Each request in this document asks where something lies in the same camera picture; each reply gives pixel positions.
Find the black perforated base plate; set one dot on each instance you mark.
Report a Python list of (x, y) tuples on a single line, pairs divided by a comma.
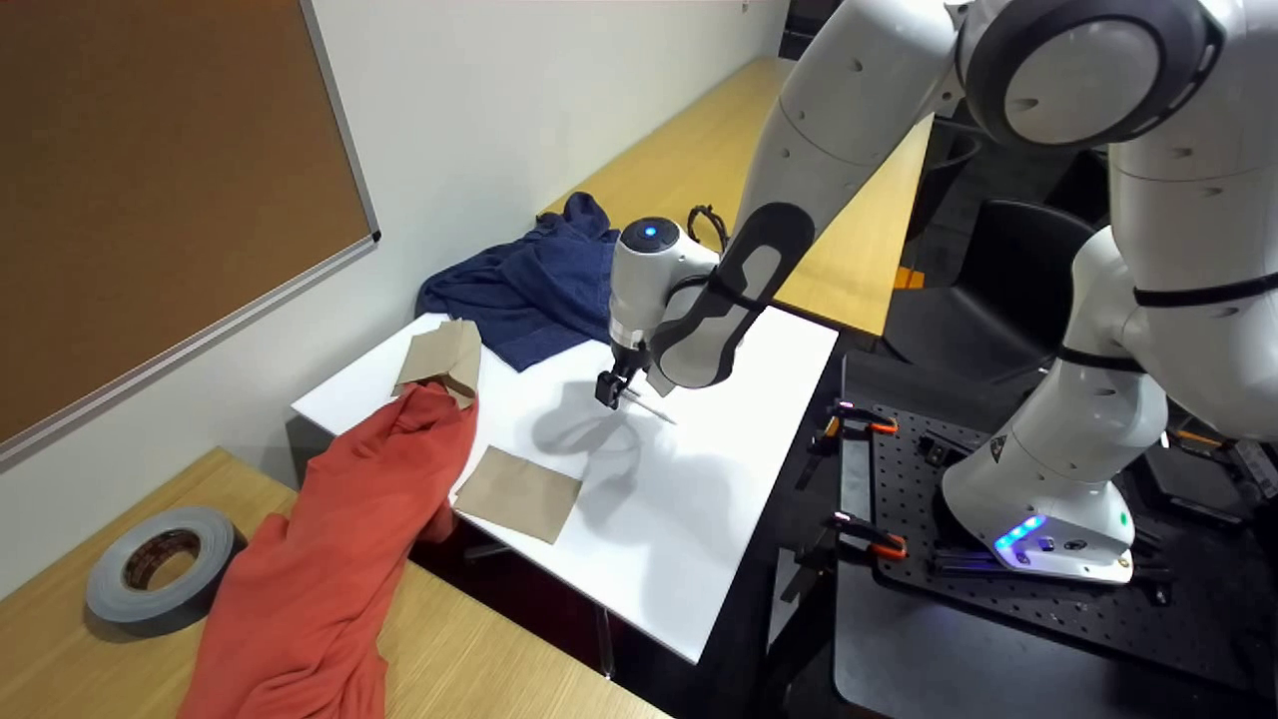
[(962, 603)]

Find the red cloth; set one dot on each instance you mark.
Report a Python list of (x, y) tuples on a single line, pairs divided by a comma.
[(335, 571)]

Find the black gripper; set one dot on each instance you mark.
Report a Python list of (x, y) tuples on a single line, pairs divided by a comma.
[(630, 361)]

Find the brown cork board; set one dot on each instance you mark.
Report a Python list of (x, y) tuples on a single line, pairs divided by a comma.
[(161, 187)]

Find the orange black clamp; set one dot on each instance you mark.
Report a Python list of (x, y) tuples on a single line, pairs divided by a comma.
[(874, 538), (864, 426)]

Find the black office chair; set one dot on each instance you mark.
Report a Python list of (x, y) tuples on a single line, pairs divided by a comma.
[(1025, 267)]

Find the dark blue cloth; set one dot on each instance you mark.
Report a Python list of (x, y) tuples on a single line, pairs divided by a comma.
[(533, 287)]

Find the flat brown paper sheet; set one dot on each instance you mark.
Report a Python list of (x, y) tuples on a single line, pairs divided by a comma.
[(521, 493)]

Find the white pen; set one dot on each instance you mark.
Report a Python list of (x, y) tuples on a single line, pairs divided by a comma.
[(657, 414)]

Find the grey tape roll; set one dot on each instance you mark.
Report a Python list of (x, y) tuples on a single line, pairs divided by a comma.
[(112, 597)]

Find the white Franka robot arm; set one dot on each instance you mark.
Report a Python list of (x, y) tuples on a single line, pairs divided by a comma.
[(1131, 402)]

